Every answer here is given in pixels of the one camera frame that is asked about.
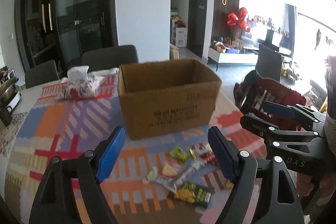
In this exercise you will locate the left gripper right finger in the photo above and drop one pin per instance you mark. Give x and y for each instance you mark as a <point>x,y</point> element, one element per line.
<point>225,153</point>

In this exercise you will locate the red snack packet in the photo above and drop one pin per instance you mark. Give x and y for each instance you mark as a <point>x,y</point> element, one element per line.
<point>203,151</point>

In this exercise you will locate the black glass sliding door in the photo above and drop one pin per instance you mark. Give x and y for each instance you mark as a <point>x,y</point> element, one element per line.
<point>63,30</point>

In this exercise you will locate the white tv cabinet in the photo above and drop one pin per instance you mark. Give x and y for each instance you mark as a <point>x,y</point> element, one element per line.
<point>219,58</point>

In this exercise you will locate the floral tissue pack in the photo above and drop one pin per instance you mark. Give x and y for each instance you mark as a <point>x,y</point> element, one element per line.
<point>80,85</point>

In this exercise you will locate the small green candy packet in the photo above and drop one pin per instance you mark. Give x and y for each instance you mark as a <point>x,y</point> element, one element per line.
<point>180,155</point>

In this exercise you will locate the white denmas cheese ball packet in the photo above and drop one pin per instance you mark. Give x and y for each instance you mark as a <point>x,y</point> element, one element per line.
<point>174,183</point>

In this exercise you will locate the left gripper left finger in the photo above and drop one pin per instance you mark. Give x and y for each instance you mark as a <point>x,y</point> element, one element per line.
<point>107,153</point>

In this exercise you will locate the colourful patterned tablecloth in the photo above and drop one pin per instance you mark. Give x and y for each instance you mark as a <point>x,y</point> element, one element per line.
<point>44,127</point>

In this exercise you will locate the white wrapper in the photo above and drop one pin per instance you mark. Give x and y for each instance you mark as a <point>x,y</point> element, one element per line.
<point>152,176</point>

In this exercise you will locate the red wooden chair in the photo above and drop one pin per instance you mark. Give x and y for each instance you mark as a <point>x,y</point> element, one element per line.
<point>254,91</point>

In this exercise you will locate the yellow triangle snack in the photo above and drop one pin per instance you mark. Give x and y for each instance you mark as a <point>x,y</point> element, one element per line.
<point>170,170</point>

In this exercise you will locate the red balloon decoration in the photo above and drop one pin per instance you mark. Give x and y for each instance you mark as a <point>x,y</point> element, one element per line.
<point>239,20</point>

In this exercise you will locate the metal cooking pot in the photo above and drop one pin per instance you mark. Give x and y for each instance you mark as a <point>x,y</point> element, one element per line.
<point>10,97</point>

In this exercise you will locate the grey dining chair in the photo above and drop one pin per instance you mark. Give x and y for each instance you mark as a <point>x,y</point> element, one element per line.
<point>41,74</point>
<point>111,57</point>

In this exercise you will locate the green yellow snack bag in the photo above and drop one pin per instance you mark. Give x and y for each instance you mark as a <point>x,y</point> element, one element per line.
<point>193,194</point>

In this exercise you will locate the dark grey armchair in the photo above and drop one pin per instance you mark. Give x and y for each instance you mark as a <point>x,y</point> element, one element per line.
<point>269,63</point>

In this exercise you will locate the brown cardboard box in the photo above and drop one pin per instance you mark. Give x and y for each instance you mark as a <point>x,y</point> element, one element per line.
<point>165,97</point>

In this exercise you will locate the white shelf unit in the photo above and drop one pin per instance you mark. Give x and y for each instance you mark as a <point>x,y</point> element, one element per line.
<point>178,33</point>

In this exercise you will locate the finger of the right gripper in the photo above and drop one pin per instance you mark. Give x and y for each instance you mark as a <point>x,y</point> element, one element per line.
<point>255,125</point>
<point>277,110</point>

